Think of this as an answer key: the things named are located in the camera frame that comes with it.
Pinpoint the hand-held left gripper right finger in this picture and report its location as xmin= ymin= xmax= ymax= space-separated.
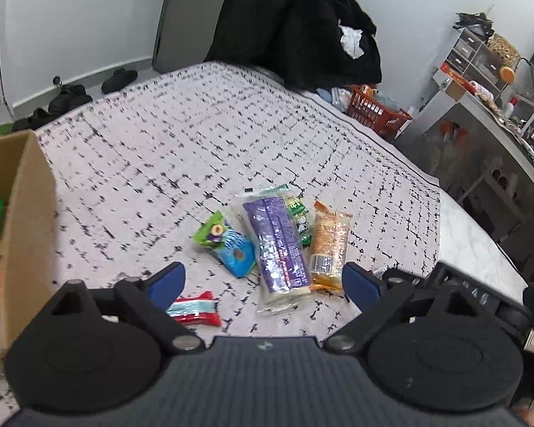
xmin=324 ymin=262 xmax=478 ymax=355

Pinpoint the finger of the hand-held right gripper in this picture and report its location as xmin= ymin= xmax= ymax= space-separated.
xmin=379 ymin=268 xmax=432 ymax=291

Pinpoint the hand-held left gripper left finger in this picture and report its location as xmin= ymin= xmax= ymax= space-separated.
xmin=48 ymin=261 xmax=204 ymax=354

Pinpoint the red light blue snack packet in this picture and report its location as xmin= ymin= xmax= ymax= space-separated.
xmin=166 ymin=290 xmax=222 ymax=328

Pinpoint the small green hazelnut snack packet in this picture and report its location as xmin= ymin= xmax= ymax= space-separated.
xmin=193 ymin=211 xmax=231 ymax=251

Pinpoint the small blue snack packet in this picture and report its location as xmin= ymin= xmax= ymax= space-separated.
xmin=217 ymin=230 xmax=257 ymax=279

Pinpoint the green white printed snack packet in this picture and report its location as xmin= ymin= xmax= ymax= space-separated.
xmin=237 ymin=184 xmax=315 ymax=248

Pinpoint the purple long snack packet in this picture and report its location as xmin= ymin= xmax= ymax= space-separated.
xmin=241 ymin=193 xmax=313 ymax=315

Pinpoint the brown cardboard box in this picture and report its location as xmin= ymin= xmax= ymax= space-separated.
xmin=0 ymin=129 xmax=58 ymax=360

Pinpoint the white mattress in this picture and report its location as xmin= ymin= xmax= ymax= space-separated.
xmin=435 ymin=187 xmax=530 ymax=297

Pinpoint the black white patterned blanket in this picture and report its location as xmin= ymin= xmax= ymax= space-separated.
xmin=0 ymin=61 xmax=442 ymax=415

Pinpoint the white desk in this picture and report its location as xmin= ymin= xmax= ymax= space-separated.
xmin=395 ymin=68 xmax=534 ymax=277

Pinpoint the red plastic basket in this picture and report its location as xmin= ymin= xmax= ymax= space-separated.
xmin=346 ymin=84 xmax=414 ymax=140

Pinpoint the blue grey cloth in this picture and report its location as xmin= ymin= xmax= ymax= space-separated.
xmin=315 ymin=86 xmax=353 ymax=108

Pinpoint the small cardboard box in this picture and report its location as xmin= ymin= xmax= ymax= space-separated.
xmin=431 ymin=69 xmax=466 ymax=101

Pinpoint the red packet on desk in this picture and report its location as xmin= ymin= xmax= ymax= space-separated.
xmin=440 ymin=63 xmax=478 ymax=93

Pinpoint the black slipper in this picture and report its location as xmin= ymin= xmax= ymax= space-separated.
xmin=48 ymin=83 xmax=94 ymax=115
xmin=100 ymin=67 xmax=140 ymax=95

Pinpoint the dark cloth pile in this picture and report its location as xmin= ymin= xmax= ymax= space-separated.
xmin=11 ymin=107 xmax=62 ymax=133

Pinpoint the grey drawer organiser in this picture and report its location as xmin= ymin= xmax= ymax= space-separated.
xmin=440 ymin=27 xmax=509 ymax=95

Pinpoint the white crumpled cloth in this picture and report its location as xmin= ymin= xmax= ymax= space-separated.
xmin=339 ymin=24 xmax=366 ymax=60

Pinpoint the woven basket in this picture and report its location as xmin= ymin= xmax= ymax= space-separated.
xmin=488 ymin=32 xmax=522 ymax=68

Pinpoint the black bag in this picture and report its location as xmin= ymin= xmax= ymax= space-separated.
xmin=455 ymin=10 xmax=496 ymax=39

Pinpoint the grey door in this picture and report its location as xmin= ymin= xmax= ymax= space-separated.
xmin=152 ymin=0 xmax=242 ymax=75

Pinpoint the black clothes pile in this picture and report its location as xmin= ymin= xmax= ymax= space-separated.
xmin=204 ymin=0 xmax=384 ymax=93

